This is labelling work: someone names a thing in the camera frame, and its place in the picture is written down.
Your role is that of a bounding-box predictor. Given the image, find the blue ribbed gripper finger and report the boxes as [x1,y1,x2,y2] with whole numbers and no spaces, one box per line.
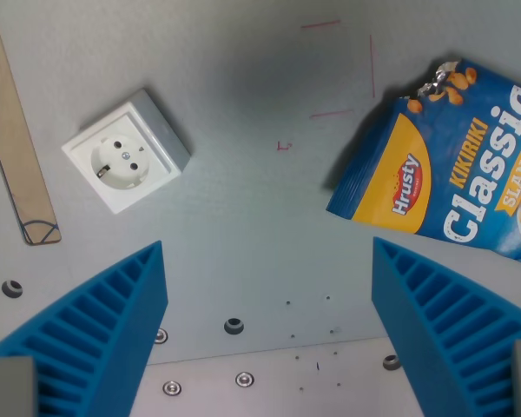
[0,240,170,417]
[371,235,521,417]

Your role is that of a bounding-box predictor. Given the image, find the blue Hrusty Classic peanut bag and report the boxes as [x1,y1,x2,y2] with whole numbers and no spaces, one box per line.
[325,56,521,268]

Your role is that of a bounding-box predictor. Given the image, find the wooden strip with blue lines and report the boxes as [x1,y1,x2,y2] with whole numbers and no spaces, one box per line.
[0,0,63,247]

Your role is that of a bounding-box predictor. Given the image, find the white wall power socket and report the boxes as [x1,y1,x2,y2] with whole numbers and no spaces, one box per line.
[61,88,192,215]

